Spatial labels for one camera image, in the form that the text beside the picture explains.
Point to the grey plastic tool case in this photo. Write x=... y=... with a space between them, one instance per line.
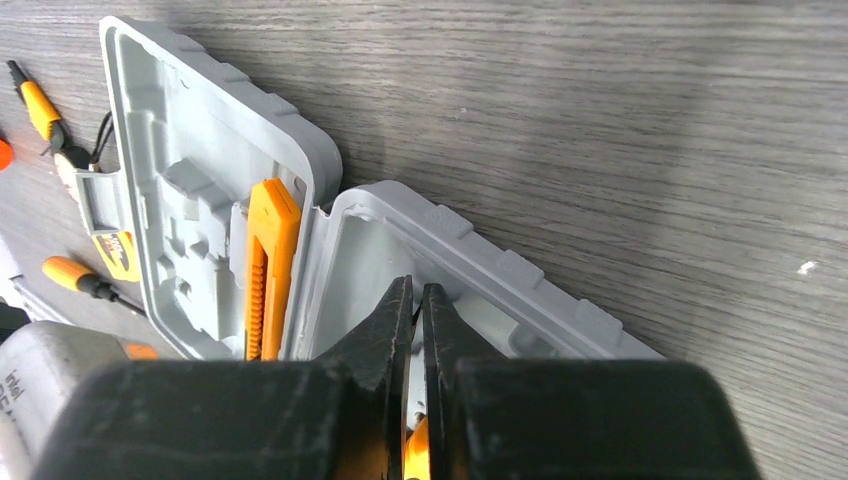
x=195 y=136

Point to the orange tape measure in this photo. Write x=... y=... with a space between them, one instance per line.
x=116 y=249

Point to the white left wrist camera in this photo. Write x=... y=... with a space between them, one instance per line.
x=42 y=364

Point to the black orange-tipped tool handle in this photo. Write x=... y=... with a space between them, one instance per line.
x=7 y=154

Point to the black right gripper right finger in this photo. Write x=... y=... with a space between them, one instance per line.
x=494 y=417

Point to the small orange screwdriver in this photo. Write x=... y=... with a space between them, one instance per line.
x=417 y=453

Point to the orange utility knife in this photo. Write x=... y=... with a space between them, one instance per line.
x=273 y=225

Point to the orange phillips screwdriver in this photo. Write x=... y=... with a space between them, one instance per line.
x=77 y=277

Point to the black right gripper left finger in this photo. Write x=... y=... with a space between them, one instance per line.
x=341 y=415

